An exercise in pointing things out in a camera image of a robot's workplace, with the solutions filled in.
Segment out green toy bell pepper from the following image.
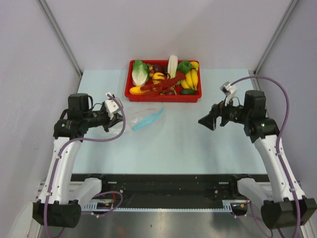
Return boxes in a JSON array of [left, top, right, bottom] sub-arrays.
[[177, 60, 193, 74]]

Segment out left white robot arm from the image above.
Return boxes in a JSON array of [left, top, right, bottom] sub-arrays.
[[33, 93, 126, 228]]

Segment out white toy radish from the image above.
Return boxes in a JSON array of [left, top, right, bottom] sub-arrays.
[[167, 55, 178, 78]]

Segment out white slotted cable duct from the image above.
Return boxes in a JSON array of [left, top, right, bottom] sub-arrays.
[[82, 197, 232, 213]]

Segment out clear zip top bag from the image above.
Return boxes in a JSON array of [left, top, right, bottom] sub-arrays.
[[124, 103, 166, 133]]

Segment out dark green toy avocado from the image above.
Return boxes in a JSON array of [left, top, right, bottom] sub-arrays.
[[180, 88, 196, 95]]

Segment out yellow toy banana bunch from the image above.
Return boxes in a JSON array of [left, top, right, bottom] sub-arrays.
[[180, 61, 199, 91]]

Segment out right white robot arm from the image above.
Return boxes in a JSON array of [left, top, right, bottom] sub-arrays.
[[198, 90, 317, 229]]

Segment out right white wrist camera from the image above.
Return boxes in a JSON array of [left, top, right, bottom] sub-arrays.
[[220, 82, 237, 106]]

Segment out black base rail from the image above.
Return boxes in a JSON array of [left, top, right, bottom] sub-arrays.
[[70, 173, 270, 210]]

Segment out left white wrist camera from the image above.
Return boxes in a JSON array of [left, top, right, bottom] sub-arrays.
[[104, 92, 123, 119]]

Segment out small toy cherry tomatoes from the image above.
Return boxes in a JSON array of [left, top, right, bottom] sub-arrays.
[[147, 64, 155, 78]]

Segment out purple cable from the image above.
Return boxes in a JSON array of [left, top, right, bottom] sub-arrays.
[[44, 96, 126, 238], [227, 75, 303, 238]]

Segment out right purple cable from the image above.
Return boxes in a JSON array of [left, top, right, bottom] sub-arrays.
[[227, 75, 303, 238]]

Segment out red toy lobster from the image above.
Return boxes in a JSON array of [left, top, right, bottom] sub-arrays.
[[140, 71, 186, 97]]

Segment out yellow toy mango slice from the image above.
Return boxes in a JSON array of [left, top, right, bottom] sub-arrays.
[[129, 86, 149, 95]]

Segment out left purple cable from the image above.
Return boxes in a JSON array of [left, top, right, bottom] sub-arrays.
[[44, 96, 126, 238]]

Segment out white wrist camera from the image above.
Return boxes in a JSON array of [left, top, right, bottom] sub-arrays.
[[220, 82, 237, 106], [104, 92, 123, 119]]

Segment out dark purple toy onion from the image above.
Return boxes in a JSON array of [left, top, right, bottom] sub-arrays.
[[153, 64, 163, 73]]

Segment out green white toy cabbage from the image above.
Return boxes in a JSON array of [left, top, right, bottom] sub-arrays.
[[132, 59, 149, 86]]

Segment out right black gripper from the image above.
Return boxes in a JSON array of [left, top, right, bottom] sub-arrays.
[[198, 94, 250, 131]]

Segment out red plastic tray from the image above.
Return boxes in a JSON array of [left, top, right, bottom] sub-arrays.
[[124, 59, 202, 103]]

